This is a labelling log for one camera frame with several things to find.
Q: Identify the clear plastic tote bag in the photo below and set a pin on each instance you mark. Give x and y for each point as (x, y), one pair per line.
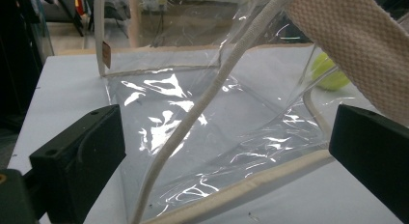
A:
(225, 121)

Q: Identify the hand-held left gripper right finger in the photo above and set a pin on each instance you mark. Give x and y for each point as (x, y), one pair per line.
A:
(369, 146)

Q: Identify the yellow-green tennis ball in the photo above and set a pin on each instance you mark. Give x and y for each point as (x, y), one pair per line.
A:
(328, 76)

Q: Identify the black office chair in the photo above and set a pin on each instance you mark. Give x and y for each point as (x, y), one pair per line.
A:
(61, 8)

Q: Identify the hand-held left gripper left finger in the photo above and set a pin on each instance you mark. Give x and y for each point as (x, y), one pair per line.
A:
(77, 159)

